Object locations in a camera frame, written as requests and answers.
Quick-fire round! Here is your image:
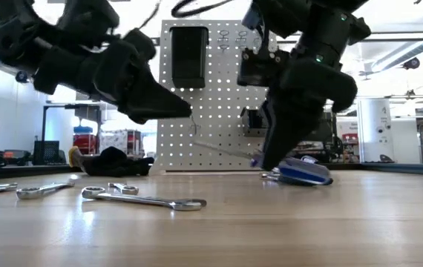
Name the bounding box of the black work glove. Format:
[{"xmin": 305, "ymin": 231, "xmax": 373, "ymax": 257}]
[{"xmin": 68, "ymin": 146, "xmax": 155, "ymax": 177}]

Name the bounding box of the small silver combination wrench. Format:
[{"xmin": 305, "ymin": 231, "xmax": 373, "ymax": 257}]
[{"xmin": 108, "ymin": 182, "xmax": 140, "ymax": 197}]

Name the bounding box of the white round pillar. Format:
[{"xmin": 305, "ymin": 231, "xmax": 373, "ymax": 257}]
[{"xmin": 356, "ymin": 98, "xmax": 393, "ymax": 164}]

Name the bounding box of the large silver combination wrench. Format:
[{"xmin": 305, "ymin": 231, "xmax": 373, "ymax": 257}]
[{"xmin": 81, "ymin": 186, "xmax": 208, "ymax": 213}]

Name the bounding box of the large blue-handled screwdriver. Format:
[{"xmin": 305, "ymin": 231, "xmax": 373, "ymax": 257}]
[{"xmin": 192, "ymin": 140, "xmax": 334, "ymax": 186}]

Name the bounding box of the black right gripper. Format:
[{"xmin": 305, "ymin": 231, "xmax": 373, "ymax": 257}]
[{"xmin": 261, "ymin": 57, "xmax": 359, "ymax": 171}]

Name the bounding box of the short black plastic bin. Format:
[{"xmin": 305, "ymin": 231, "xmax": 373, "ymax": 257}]
[{"xmin": 241, "ymin": 108, "xmax": 269, "ymax": 138}]

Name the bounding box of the tall black plastic bin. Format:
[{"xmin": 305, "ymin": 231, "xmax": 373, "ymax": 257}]
[{"xmin": 169, "ymin": 26, "xmax": 209, "ymax": 90}]

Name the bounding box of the black ceiling camera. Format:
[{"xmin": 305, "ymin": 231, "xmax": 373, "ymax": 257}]
[
  {"xmin": 402, "ymin": 56, "xmax": 422, "ymax": 70},
  {"xmin": 14, "ymin": 70, "xmax": 30, "ymax": 85}
]

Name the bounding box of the metal ring tool holder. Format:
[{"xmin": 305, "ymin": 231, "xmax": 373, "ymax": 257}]
[
  {"xmin": 236, "ymin": 30, "xmax": 249, "ymax": 51},
  {"xmin": 218, "ymin": 30, "xmax": 231, "ymax": 53}
]

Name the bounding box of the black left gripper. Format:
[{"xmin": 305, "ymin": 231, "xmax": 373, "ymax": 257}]
[{"xmin": 33, "ymin": 28, "xmax": 193, "ymax": 125}]

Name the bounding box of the black mesh crate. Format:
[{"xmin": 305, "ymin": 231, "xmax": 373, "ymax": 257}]
[{"xmin": 32, "ymin": 140, "xmax": 60, "ymax": 166}]

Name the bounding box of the metal pegboard hook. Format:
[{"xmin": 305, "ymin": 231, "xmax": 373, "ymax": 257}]
[{"xmin": 188, "ymin": 115, "xmax": 201, "ymax": 136}]

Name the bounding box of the black orange device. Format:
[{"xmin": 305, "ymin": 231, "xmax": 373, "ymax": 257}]
[{"xmin": 2, "ymin": 149, "xmax": 33, "ymax": 167}]

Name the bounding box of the black desk frame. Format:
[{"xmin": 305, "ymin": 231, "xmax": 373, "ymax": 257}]
[{"xmin": 42, "ymin": 104, "xmax": 103, "ymax": 149}]

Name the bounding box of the black monitor back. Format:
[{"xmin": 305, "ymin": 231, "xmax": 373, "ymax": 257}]
[{"xmin": 307, "ymin": 111, "xmax": 337, "ymax": 144}]

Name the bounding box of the white metal pegboard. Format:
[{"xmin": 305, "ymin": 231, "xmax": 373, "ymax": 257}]
[{"xmin": 148, "ymin": 20, "xmax": 289, "ymax": 175}]

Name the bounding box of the black aluminium table frame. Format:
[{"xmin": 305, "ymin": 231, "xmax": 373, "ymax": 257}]
[{"xmin": 0, "ymin": 162, "xmax": 423, "ymax": 182}]

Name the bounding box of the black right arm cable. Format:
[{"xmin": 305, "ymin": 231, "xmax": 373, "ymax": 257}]
[{"xmin": 170, "ymin": 0, "xmax": 235, "ymax": 19}]

